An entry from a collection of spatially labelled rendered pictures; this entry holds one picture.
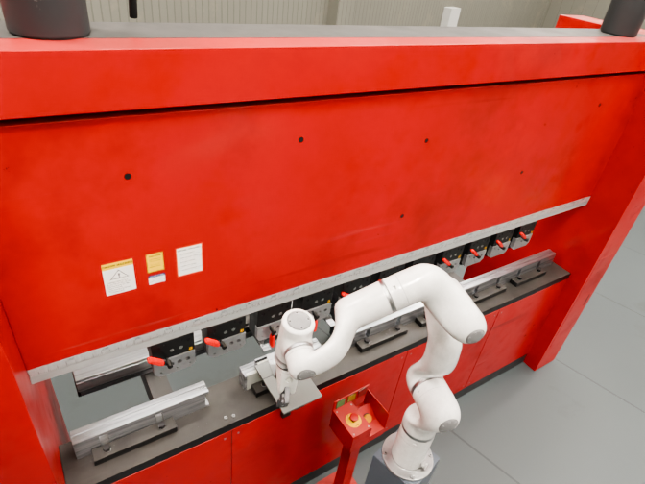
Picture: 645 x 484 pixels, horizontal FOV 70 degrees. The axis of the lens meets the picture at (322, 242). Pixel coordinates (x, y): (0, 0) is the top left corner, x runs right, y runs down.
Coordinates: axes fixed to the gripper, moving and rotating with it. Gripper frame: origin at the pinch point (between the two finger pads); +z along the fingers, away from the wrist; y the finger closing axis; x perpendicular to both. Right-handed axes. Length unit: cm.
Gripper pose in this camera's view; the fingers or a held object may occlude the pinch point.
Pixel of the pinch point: (280, 389)
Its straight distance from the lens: 141.8
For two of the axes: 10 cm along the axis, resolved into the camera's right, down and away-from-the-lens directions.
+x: -9.7, -0.6, -2.4
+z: -2.0, 7.5, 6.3
